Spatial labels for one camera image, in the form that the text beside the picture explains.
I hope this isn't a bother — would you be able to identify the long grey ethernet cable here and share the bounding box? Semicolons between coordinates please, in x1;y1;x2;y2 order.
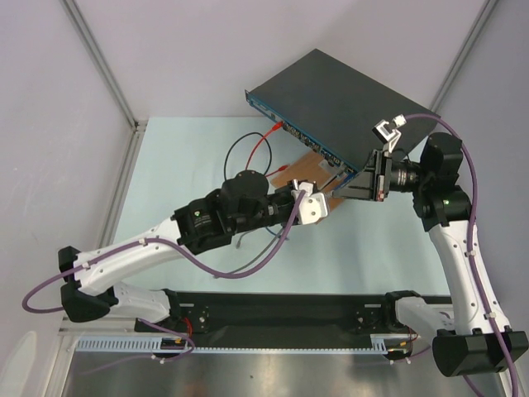
212;181;344;279

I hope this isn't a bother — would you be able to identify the black ethernet cable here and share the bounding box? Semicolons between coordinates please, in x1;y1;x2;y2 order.
223;132;274;183

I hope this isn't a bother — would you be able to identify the short grey ethernet cable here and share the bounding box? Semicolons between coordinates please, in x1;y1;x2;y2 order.
236;163;348;250

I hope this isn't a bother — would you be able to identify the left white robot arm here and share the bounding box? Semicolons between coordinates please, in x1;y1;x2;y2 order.
59;170;308;331

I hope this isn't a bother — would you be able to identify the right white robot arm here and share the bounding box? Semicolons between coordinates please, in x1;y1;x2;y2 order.
331;132;527;377

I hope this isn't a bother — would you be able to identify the wooden board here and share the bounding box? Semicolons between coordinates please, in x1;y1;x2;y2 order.
269;151;344;210

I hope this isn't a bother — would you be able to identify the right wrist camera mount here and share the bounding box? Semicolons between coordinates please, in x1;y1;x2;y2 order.
373;115;407;154

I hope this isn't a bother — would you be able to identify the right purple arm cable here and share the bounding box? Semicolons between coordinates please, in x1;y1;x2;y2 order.
390;113;522;397

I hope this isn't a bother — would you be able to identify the black blue network switch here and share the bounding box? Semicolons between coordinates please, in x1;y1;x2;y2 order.
245;49;430;174

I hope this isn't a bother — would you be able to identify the red ethernet cable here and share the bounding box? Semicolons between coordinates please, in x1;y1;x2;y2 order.
247;120;288;175

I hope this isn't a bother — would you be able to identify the right aluminium frame post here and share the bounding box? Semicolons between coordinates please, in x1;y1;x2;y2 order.
429;0;499;113

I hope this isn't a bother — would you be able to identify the aluminium frame post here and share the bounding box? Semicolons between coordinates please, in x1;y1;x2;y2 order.
60;0;145;132
429;0;499;113

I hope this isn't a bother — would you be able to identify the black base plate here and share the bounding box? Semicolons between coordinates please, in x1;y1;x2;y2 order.
131;289;454;349

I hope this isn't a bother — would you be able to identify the left aluminium frame post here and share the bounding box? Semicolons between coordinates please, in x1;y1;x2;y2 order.
60;0;145;132

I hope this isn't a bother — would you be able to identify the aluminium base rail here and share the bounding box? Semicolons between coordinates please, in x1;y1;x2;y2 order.
59;317;136;336

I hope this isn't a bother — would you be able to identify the white slotted cable duct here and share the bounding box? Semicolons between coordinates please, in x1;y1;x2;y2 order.
76;335;199;353

